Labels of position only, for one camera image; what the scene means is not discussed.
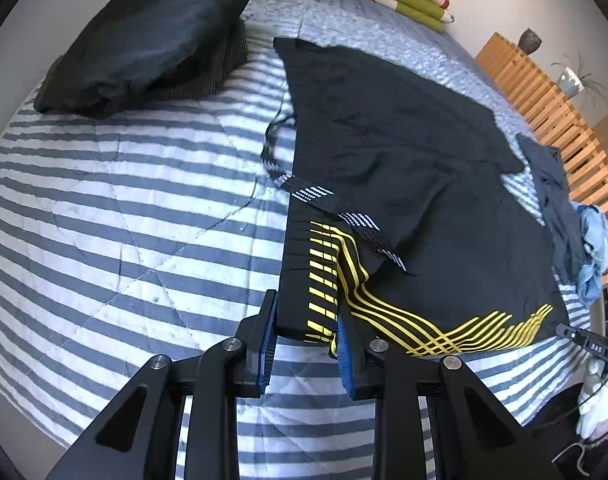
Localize black shorts yellow stripes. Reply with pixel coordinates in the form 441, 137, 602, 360
261, 38, 568, 356

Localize white cloth at edge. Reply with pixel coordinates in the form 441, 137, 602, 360
576, 358, 608, 441

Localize light blue garment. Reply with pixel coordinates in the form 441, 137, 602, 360
572, 202, 608, 308

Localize dark blue grey garment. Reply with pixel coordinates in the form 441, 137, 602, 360
516, 134, 584, 284

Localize striped blue white quilt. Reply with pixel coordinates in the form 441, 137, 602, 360
0, 0, 592, 480

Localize potted spider plant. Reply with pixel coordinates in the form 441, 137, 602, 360
552, 52, 608, 107

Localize dark ceramic vase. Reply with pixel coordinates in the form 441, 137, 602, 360
517, 28, 542, 55

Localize folded dark knit garment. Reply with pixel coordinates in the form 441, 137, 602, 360
144, 20, 247, 101

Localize folded black jacket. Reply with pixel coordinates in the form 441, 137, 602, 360
34, 0, 249, 119

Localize wooden slatted bed rail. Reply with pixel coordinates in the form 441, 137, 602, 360
476, 32, 608, 285

